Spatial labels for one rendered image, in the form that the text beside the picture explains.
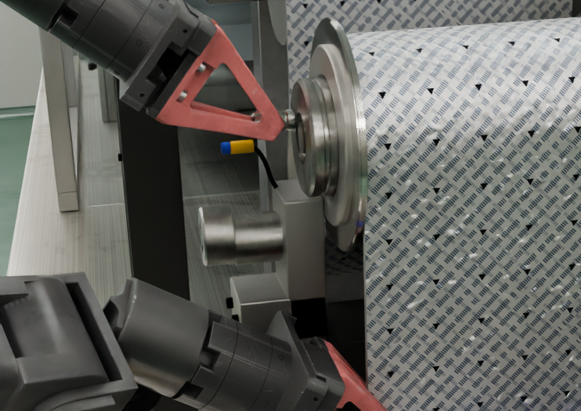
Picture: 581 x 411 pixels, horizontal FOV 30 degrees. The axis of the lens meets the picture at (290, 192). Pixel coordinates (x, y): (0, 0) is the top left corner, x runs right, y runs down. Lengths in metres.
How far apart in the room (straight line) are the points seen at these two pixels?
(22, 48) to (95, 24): 5.60
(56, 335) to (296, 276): 0.20
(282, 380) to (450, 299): 0.12
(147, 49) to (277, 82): 0.36
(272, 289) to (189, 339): 0.13
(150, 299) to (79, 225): 1.01
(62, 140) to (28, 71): 4.62
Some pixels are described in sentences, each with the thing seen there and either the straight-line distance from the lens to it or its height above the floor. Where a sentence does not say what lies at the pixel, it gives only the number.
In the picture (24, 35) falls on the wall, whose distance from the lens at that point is 6.24.
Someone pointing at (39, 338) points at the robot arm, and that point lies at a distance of 0.59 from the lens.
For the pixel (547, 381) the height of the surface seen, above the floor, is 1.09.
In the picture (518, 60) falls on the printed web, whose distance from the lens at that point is 0.67.
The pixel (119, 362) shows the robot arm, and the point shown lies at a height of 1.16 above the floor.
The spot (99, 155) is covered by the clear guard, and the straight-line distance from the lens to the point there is 1.68.
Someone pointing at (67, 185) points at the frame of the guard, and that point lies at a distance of 1.68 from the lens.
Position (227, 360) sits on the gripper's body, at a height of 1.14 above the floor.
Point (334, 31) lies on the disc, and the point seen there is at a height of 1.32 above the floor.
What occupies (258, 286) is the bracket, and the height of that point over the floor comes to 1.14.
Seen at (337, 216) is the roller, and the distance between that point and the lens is 0.67.
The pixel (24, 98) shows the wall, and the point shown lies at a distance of 6.31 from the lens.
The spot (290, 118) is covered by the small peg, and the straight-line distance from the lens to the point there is 0.70.
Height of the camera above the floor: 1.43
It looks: 18 degrees down
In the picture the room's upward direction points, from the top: 2 degrees counter-clockwise
